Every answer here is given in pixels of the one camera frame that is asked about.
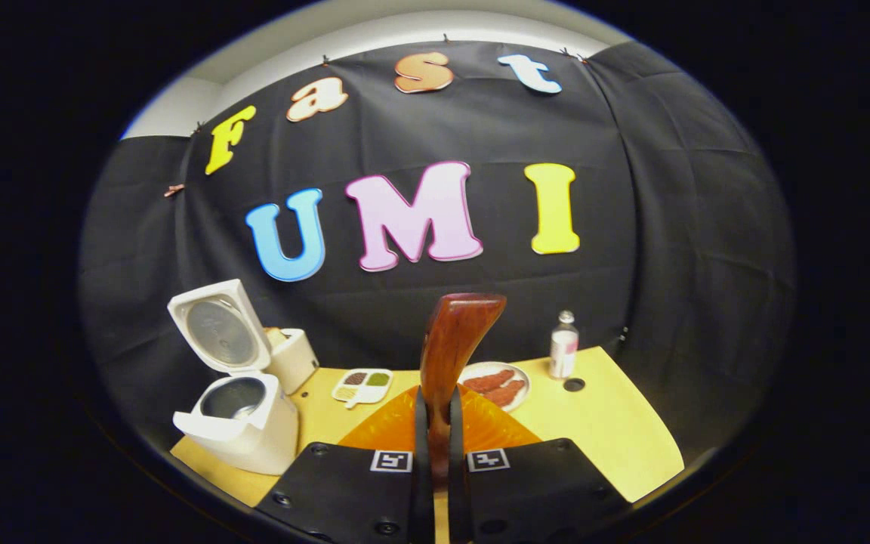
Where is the white rice cooker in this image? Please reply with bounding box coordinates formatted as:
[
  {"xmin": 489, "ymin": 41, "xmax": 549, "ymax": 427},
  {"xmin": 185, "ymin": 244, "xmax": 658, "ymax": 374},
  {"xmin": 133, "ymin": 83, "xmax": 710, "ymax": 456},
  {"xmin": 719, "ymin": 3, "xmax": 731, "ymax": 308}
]
[{"xmin": 168, "ymin": 279, "xmax": 300, "ymax": 476}]

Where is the white round plate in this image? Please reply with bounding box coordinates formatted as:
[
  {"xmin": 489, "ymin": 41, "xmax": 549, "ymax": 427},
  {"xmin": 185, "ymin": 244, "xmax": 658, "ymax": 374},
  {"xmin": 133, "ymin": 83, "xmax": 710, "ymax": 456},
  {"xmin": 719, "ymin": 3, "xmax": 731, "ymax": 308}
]
[{"xmin": 456, "ymin": 362, "xmax": 532, "ymax": 413}]

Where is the small clear bottle pink label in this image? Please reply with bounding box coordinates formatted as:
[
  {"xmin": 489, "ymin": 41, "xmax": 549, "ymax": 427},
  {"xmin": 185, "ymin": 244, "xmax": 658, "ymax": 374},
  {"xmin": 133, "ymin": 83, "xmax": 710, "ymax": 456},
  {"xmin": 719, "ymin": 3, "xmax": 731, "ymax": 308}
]
[{"xmin": 549, "ymin": 310, "xmax": 580, "ymax": 379}]

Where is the row of black binder clips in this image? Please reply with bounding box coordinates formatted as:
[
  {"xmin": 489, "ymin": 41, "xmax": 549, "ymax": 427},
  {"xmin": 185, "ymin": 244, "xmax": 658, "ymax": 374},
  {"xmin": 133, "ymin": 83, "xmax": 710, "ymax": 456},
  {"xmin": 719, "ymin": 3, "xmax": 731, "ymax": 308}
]
[{"xmin": 192, "ymin": 32, "xmax": 591, "ymax": 137}]

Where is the brown wooden spoon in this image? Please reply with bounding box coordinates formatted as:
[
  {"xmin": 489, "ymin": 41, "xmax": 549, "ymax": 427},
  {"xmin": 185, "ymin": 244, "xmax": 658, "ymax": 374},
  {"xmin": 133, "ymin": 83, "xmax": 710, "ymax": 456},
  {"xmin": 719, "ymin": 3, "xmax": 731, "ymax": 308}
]
[{"xmin": 419, "ymin": 292, "xmax": 508, "ymax": 496}]

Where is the red sausage piece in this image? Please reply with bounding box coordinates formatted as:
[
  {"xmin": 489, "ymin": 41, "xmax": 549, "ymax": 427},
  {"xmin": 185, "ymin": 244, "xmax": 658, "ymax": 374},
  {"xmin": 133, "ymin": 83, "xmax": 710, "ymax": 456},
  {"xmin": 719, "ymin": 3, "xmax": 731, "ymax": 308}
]
[
  {"xmin": 484, "ymin": 380, "xmax": 526, "ymax": 407},
  {"xmin": 463, "ymin": 370, "xmax": 515, "ymax": 392}
]

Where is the white toaster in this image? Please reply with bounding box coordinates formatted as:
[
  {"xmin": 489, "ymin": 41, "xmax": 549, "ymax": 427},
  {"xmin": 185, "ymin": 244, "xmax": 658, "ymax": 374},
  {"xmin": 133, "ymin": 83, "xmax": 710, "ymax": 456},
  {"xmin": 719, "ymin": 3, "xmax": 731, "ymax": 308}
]
[{"xmin": 265, "ymin": 327, "xmax": 320, "ymax": 395}]

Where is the white divided grain dish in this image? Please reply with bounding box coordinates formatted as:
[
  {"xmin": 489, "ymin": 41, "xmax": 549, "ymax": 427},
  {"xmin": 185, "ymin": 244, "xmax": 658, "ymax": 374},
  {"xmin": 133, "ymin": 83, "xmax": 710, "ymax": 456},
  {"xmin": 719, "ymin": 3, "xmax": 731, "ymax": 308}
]
[{"xmin": 331, "ymin": 368, "xmax": 393, "ymax": 410}]

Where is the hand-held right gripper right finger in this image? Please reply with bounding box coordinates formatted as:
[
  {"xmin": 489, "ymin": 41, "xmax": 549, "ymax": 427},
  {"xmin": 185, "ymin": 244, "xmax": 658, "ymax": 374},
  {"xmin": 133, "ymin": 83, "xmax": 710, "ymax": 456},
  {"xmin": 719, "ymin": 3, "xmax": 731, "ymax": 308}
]
[{"xmin": 446, "ymin": 382, "xmax": 632, "ymax": 544}]

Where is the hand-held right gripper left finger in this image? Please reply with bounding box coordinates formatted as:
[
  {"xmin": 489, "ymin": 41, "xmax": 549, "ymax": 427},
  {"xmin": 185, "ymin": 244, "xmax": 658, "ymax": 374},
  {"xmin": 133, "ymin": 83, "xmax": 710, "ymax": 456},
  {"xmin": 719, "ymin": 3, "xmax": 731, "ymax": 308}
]
[{"xmin": 254, "ymin": 384, "xmax": 436, "ymax": 544}]

